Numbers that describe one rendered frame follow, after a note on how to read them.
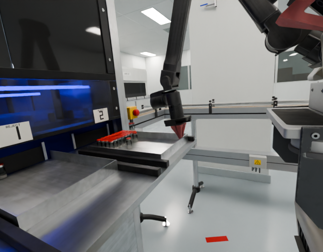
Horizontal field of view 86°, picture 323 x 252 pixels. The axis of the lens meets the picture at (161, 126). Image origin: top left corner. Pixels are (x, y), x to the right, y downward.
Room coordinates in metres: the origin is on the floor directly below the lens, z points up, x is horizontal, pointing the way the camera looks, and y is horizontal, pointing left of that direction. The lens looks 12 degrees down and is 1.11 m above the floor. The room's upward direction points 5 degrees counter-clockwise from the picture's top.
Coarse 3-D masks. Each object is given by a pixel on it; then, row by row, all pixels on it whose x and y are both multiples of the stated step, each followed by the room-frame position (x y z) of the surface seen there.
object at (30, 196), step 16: (48, 160) 0.63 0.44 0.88; (64, 160) 0.61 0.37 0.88; (80, 160) 0.57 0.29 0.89; (96, 160) 0.53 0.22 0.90; (112, 160) 0.50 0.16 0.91; (16, 176) 0.51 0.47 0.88; (32, 176) 0.50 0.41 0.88; (48, 176) 0.49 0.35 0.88; (64, 176) 0.48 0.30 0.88; (80, 176) 0.47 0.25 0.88; (96, 176) 0.42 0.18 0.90; (0, 192) 0.41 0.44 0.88; (16, 192) 0.41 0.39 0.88; (32, 192) 0.40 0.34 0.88; (48, 192) 0.40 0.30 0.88; (64, 192) 0.34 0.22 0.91; (80, 192) 0.38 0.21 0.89; (0, 208) 0.30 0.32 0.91; (16, 208) 0.34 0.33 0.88; (32, 208) 0.29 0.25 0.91; (48, 208) 0.31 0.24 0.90; (16, 224) 0.27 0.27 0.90; (32, 224) 0.28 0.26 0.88
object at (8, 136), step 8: (0, 128) 0.48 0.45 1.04; (8, 128) 0.49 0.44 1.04; (24, 128) 0.53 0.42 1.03; (0, 136) 0.47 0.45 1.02; (8, 136) 0.49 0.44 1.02; (16, 136) 0.50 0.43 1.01; (24, 136) 0.52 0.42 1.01; (32, 136) 0.54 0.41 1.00; (0, 144) 0.47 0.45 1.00; (8, 144) 0.48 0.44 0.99
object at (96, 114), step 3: (102, 108) 0.81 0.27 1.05; (105, 108) 0.83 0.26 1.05; (93, 111) 0.77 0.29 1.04; (96, 111) 0.78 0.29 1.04; (105, 111) 0.83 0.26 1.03; (96, 114) 0.78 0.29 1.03; (99, 114) 0.79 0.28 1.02; (105, 114) 0.83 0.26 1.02; (96, 117) 0.78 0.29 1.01; (99, 117) 0.79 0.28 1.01; (102, 117) 0.81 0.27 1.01; (105, 117) 0.82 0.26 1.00; (108, 117) 0.84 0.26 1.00; (96, 120) 0.77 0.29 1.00; (99, 120) 0.79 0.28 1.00; (102, 120) 0.80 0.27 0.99; (105, 120) 0.82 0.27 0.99
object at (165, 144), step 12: (144, 132) 0.85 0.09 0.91; (156, 132) 0.82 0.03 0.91; (168, 132) 0.78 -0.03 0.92; (132, 144) 0.75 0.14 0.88; (144, 144) 0.73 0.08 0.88; (156, 144) 0.72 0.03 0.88; (168, 144) 0.71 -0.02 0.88; (180, 144) 0.66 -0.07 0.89; (144, 156) 0.54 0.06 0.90; (156, 156) 0.52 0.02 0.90; (168, 156) 0.56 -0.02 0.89
